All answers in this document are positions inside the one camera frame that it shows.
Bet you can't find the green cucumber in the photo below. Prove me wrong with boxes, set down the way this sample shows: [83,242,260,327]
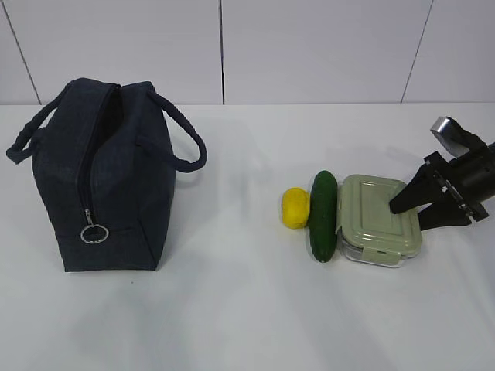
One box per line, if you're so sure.
[308,170,338,263]

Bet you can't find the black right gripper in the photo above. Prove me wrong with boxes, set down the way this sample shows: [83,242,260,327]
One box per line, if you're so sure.
[389,144,494,231]

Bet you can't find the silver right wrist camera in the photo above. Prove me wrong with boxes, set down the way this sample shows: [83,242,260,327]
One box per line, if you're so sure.
[430,117,469,158]

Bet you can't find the green lidded glass container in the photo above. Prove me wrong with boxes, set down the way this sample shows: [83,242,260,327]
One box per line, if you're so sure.
[336,174,422,267]

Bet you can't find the yellow lemon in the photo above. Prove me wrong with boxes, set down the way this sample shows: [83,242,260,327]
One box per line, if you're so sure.
[282,187,310,229]

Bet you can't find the dark blue lunch bag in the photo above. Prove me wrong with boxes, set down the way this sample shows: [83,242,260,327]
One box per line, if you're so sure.
[6,77,207,272]

